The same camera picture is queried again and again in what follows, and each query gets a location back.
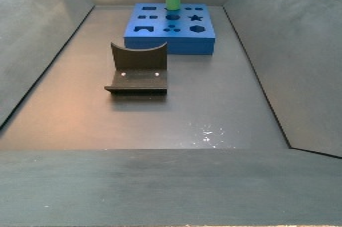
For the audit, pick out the black curved fixture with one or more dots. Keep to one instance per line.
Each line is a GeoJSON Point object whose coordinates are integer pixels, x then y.
{"type": "Point", "coordinates": [140, 70]}

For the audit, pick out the blue foam shape board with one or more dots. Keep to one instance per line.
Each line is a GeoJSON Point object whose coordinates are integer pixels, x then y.
{"type": "Point", "coordinates": [184, 29]}

